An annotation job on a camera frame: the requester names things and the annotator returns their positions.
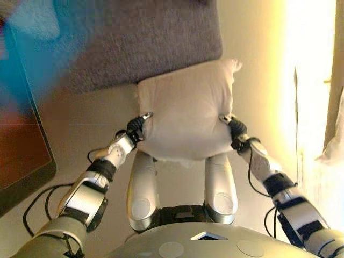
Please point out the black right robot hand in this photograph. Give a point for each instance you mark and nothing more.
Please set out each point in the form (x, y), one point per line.
(237, 129)

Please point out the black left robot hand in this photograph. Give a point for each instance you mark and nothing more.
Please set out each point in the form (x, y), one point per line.
(135, 127)

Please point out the white fringed cushion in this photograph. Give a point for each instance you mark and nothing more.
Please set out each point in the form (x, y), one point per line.
(185, 107)

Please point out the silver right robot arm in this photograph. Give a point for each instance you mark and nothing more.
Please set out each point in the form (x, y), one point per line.
(260, 161)

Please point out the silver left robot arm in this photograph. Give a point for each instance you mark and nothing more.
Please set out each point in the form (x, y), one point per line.
(118, 150)

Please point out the silver left robot leg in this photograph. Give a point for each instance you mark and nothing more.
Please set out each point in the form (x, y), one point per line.
(142, 182)

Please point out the silver robot leg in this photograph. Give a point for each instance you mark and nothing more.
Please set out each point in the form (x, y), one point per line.
(142, 182)
(220, 182)

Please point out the silver right robot leg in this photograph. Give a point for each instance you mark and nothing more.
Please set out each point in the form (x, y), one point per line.
(220, 182)

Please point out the grey fabric tub armchair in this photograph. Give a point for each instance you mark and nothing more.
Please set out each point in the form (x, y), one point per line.
(147, 40)

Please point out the dark framed panel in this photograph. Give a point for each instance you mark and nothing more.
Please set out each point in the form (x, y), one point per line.
(21, 161)

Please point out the grey robot torso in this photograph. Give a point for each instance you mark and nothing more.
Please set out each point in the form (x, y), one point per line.
(201, 247)

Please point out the grey upholstered bed frame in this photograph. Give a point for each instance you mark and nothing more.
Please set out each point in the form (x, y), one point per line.
(338, 53)

